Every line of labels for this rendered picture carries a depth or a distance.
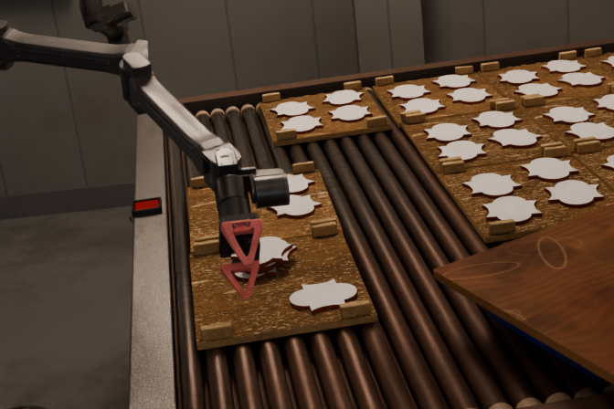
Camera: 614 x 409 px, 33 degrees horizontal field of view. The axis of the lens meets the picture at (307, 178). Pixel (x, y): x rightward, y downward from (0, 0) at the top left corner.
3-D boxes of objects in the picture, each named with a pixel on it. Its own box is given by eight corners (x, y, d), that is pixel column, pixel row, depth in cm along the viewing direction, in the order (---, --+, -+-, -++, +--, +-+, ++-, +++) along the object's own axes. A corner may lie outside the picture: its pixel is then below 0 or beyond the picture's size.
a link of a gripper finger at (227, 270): (265, 302, 175) (257, 256, 181) (268, 278, 170) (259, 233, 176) (226, 307, 174) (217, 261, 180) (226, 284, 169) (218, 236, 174)
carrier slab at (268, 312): (197, 351, 197) (195, 343, 197) (190, 259, 235) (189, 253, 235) (378, 321, 201) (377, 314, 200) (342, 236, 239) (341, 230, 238)
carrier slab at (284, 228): (191, 257, 236) (190, 252, 236) (188, 193, 274) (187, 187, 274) (343, 235, 239) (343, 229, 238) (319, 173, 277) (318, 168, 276)
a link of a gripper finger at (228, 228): (268, 279, 170) (259, 233, 176) (269, 255, 165) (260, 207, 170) (226, 284, 169) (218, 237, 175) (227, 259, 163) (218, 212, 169)
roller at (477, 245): (585, 433, 169) (585, 407, 167) (358, 100, 350) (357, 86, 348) (614, 427, 169) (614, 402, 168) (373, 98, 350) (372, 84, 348)
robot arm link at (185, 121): (121, 101, 216) (115, 56, 209) (145, 94, 218) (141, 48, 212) (221, 207, 186) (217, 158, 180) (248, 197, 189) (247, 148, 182)
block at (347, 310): (341, 320, 199) (340, 308, 198) (339, 316, 201) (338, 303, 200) (371, 315, 200) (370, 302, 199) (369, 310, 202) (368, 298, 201)
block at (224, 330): (202, 342, 197) (200, 330, 196) (201, 338, 199) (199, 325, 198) (233, 337, 197) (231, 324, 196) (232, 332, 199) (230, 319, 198)
